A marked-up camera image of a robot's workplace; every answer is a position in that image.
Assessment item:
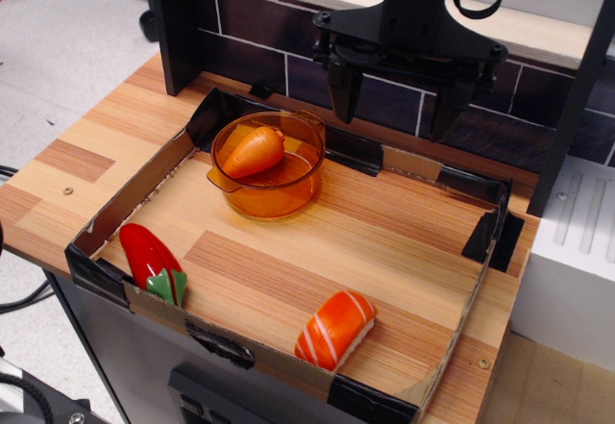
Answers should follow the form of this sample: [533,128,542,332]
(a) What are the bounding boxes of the black chair caster wheel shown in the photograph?
[138,0,159,42]

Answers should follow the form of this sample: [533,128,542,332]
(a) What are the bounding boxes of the dark brick-pattern backsplash panel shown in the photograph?
[148,0,615,218]

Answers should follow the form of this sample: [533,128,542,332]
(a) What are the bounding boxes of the black metal stand bracket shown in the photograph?
[1,351,97,423]

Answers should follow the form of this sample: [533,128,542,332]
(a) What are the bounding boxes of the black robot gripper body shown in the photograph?
[313,0,507,88]

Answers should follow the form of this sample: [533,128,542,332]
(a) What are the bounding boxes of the black cables on floor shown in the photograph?
[0,163,54,315]

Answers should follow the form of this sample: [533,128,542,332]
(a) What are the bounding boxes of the transparent orange plastic pot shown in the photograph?
[207,111,326,219]

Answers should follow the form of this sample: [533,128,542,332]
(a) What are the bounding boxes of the orange toy carrot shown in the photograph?
[222,126,285,179]

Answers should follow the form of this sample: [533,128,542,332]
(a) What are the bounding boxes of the white ribbed appliance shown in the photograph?
[511,157,614,370]

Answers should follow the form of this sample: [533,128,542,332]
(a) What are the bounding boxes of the red toy chili pepper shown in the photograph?
[119,223,187,308]

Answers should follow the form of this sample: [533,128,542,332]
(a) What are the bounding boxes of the salmon nigiri sushi toy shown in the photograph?
[294,289,378,372]

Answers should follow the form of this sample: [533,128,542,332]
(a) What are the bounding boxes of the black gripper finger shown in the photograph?
[328,54,363,124]
[430,68,480,142]

